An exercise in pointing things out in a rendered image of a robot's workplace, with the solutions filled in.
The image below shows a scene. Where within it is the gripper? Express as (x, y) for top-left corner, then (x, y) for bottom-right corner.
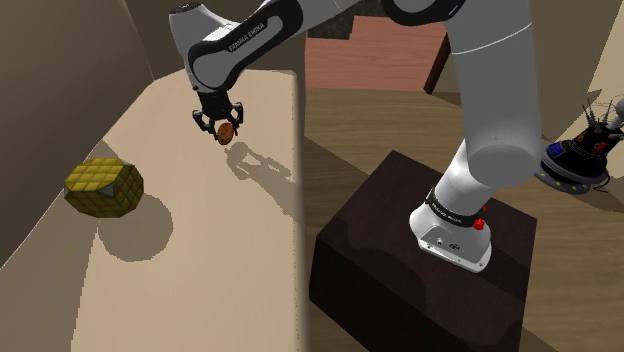
(191, 90), (245, 138)

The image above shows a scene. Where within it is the brown round cookie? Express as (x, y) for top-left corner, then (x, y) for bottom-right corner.
(216, 121), (236, 146)

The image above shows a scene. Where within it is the yellow faceted puzzle cube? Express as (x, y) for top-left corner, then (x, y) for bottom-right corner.
(63, 157), (145, 219)

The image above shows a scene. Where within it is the reddish wooden furniture piece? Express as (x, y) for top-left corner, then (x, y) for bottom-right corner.
(304, 15), (453, 95)

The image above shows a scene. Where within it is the dark robot stand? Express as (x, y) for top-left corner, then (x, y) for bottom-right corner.
(308, 149), (539, 352)

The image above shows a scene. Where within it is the black round robot toy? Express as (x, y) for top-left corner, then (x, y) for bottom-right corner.
(533, 97), (624, 196)

